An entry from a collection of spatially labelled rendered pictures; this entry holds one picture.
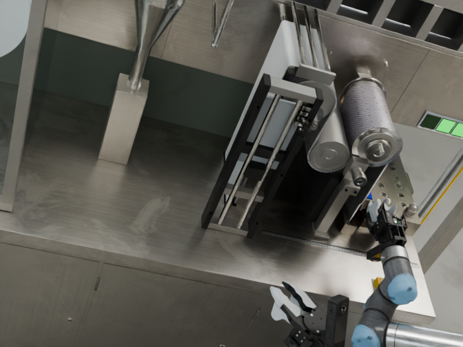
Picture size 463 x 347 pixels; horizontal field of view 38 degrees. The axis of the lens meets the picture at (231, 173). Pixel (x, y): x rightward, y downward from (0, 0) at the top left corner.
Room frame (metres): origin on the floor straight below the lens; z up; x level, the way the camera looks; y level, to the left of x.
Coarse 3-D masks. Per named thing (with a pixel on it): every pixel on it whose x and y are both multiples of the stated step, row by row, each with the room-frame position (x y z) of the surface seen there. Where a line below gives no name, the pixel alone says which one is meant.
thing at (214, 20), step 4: (212, 0) 1.79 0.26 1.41; (216, 0) 1.79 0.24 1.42; (212, 4) 1.76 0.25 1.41; (216, 4) 1.76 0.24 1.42; (212, 8) 1.74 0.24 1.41; (216, 8) 1.74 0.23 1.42; (212, 12) 1.72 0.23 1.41; (216, 12) 1.72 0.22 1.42; (212, 16) 1.70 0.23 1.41; (216, 16) 1.70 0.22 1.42; (212, 20) 1.68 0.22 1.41; (216, 20) 1.68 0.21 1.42; (212, 24) 1.65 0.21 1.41; (216, 24) 1.66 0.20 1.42; (212, 28) 1.63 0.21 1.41; (216, 28) 1.63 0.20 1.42; (212, 32) 1.61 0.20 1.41; (212, 36) 1.59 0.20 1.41; (212, 40) 1.57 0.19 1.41; (212, 44) 1.56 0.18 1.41
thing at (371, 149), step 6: (378, 138) 1.67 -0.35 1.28; (372, 144) 1.65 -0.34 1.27; (378, 144) 1.66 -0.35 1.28; (384, 144) 1.66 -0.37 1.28; (366, 150) 1.65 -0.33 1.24; (372, 150) 1.66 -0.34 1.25; (378, 150) 1.66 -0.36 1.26; (384, 150) 1.67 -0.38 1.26; (390, 150) 1.67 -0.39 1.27; (372, 156) 1.66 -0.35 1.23; (378, 156) 1.66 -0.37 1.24; (384, 156) 1.67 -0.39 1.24
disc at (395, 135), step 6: (366, 132) 1.66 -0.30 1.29; (372, 132) 1.67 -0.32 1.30; (378, 132) 1.67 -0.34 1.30; (384, 132) 1.68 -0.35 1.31; (390, 132) 1.68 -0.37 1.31; (396, 132) 1.69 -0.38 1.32; (360, 138) 1.66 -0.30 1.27; (396, 138) 1.69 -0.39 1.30; (354, 144) 1.66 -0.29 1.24; (390, 144) 1.69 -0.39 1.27; (402, 144) 1.70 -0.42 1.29; (354, 150) 1.66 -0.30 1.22; (396, 156) 1.70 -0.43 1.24; (384, 162) 1.69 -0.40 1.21
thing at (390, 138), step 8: (368, 136) 1.66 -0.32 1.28; (376, 136) 1.67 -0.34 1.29; (384, 136) 1.68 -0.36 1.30; (392, 136) 1.68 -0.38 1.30; (360, 144) 1.66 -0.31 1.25; (392, 144) 1.69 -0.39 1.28; (360, 152) 1.67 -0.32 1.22; (392, 152) 1.69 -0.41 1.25; (368, 160) 1.68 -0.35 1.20; (384, 160) 1.69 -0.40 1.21
